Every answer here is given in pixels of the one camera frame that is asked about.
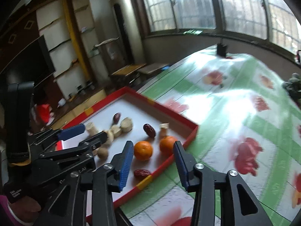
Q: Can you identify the low yellow cabinet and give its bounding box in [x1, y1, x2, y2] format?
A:
[50, 87, 111, 132]

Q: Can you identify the pale yellow food chunk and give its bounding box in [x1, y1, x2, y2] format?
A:
[120, 117, 133, 133]
[103, 131, 114, 146]
[159, 123, 170, 137]
[110, 125, 122, 137]
[85, 122, 98, 136]

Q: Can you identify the white shelf unit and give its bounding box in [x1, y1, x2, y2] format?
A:
[35, 0, 106, 95]

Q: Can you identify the small orange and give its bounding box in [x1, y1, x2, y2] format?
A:
[134, 141, 153, 162]

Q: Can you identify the wooden chair with curved back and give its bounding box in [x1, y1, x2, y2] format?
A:
[95, 38, 146, 85]

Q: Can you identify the white cylindrical air conditioner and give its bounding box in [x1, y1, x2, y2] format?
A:
[109, 0, 145, 67]

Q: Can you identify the red-edged white tray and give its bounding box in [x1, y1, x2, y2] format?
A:
[55, 86, 199, 224]

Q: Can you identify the black television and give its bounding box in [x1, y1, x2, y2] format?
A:
[0, 35, 56, 92]

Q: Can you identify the large orange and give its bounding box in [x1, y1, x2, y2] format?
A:
[159, 136, 177, 156]

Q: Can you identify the dark wooden stool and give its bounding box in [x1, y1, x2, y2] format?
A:
[138, 63, 165, 78]

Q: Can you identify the person's left hand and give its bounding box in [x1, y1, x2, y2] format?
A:
[11, 201, 41, 223]

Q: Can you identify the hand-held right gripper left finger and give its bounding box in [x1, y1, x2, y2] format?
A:
[41, 141, 134, 226]

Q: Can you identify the dark green leafy vegetable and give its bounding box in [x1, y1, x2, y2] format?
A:
[282, 73, 301, 104]

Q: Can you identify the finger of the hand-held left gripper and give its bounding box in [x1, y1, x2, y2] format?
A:
[40, 131, 108, 165]
[28, 123, 85, 147]

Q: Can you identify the red bag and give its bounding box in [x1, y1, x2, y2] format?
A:
[35, 104, 55, 125]

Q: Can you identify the window with metal bars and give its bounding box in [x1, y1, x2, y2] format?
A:
[132, 0, 301, 54]

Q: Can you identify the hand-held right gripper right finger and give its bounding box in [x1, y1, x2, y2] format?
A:
[173, 141, 274, 226]

